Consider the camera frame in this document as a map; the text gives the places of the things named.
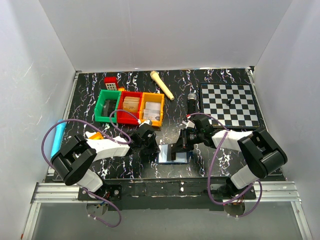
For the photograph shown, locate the blue toy microphone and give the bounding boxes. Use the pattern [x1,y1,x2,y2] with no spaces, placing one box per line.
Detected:
[50,122,67,158]

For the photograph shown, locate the white cards stack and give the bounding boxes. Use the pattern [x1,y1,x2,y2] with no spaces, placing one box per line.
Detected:
[143,101,161,121]

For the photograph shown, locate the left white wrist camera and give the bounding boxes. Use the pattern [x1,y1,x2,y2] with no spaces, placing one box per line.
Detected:
[139,119,153,128]

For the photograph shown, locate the cream toy microphone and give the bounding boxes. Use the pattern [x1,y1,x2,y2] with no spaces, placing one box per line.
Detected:
[150,71,175,101]

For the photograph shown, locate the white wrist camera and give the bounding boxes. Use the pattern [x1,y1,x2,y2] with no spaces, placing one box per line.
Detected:
[139,119,153,128]
[182,114,195,129]

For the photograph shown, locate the black cards stack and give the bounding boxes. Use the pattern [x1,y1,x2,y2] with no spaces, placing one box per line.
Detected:
[101,99,117,117]

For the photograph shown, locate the blue leather card holder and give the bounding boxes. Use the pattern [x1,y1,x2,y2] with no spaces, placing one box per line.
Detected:
[157,144,193,165]

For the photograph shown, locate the red toy window block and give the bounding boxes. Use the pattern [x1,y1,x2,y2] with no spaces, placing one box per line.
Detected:
[103,76,119,91]

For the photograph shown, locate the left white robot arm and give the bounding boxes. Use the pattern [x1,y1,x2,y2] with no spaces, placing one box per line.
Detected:
[50,120,160,200]

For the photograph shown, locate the green plastic bin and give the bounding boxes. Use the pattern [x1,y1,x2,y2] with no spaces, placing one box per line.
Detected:
[94,89,121,124]

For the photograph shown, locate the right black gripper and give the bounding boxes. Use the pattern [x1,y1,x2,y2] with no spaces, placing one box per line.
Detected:
[171,127,204,153]

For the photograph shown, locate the red plastic bin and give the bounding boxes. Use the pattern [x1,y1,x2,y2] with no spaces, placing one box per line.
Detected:
[116,91,143,125]

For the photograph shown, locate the black white chessboard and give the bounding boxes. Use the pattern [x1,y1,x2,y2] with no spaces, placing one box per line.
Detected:
[199,83,261,129]

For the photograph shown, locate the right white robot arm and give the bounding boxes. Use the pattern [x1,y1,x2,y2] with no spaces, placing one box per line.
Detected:
[170,113,288,199]

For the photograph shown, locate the black glitter microphone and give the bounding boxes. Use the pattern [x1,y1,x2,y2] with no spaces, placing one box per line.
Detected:
[187,92,197,115]

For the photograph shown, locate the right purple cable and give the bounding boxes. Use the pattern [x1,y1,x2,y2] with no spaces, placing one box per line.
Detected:
[186,112,263,218]

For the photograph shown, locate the black chess pawn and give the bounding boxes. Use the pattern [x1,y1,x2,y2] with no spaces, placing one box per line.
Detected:
[226,99,233,106]

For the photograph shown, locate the tan cards stack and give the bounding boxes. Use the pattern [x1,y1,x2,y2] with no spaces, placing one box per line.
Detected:
[122,96,140,113]

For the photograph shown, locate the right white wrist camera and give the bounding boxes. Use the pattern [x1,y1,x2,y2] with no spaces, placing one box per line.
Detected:
[182,114,195,129]

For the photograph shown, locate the yellow green toy house block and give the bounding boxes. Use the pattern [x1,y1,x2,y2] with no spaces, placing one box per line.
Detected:
[85,131,104,140]

